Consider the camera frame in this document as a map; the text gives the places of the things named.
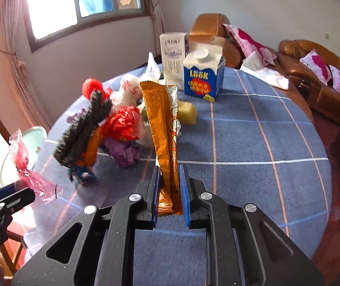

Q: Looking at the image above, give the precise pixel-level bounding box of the orange and blue snack wrapper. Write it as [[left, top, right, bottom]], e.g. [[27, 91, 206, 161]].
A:
[[69, 125, 105, 185]]

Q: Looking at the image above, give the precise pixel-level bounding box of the blue plaid tablecloth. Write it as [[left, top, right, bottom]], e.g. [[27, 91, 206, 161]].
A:
[[28, 62, 333, 286]]

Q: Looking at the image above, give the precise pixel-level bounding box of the tall white milk carton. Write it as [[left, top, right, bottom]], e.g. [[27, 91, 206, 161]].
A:
[[159, 32, 190, 91]]

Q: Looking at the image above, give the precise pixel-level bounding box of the mint green cartoon trash bin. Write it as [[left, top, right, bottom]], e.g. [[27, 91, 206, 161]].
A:
[[0, 126, 49, 194]]

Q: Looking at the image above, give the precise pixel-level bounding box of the pink transparent plastic wrap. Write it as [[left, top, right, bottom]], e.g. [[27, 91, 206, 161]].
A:
[[8, 129, 63, 204]]

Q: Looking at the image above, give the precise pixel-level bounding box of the blue and white milk carton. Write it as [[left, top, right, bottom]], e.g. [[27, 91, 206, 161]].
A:
[[183, 42, 226, 102]]

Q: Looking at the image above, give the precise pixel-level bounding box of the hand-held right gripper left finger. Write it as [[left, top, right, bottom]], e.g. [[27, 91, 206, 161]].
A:
[[10, 166, 161, 286]]

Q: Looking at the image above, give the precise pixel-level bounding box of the wooden chair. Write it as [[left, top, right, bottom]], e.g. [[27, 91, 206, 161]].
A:
[[0, 223, 27, 277]]

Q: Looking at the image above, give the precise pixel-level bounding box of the white crumpled paper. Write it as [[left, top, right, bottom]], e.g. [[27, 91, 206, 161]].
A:
[[240, 52, 290, 90]]

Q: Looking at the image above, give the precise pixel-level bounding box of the narrow pink curtain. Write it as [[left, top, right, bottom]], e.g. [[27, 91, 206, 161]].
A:
[[144, 0, 166, 39]]

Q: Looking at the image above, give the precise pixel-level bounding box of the white red-print plastic bag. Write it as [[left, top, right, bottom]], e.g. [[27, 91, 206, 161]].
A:
[[110, 74, 143, 111]]

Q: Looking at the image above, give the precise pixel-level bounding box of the red printed plastic bag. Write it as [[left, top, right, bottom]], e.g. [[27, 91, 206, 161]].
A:
[[100, 106, 143, 142]]

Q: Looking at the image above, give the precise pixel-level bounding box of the pink tied curtain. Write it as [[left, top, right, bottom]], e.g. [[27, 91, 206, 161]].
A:
[[0, 0, 54, 132]]

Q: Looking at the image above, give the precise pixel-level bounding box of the small purple wrapper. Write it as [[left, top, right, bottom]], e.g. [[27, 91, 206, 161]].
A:
[[66, 109, 88, 124]]

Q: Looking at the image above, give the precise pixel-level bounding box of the brown leather armchair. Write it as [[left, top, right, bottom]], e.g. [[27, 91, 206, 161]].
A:
[[189, 13, 242, 69]]

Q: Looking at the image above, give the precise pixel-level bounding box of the yellow crumpled paper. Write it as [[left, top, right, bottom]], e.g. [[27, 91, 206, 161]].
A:
[[177, 100, 198, 126]]

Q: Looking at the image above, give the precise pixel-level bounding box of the clear white plastic bag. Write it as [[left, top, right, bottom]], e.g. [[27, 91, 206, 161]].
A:
[[144, 52, 162, 84]]

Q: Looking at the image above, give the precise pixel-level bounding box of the purple snack wrapper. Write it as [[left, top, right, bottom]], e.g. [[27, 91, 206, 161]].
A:
[[100, 138, 143, 168]]

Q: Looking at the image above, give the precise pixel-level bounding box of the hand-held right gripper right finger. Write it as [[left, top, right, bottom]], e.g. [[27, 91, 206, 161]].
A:
[[179, 164, 327, 286]]

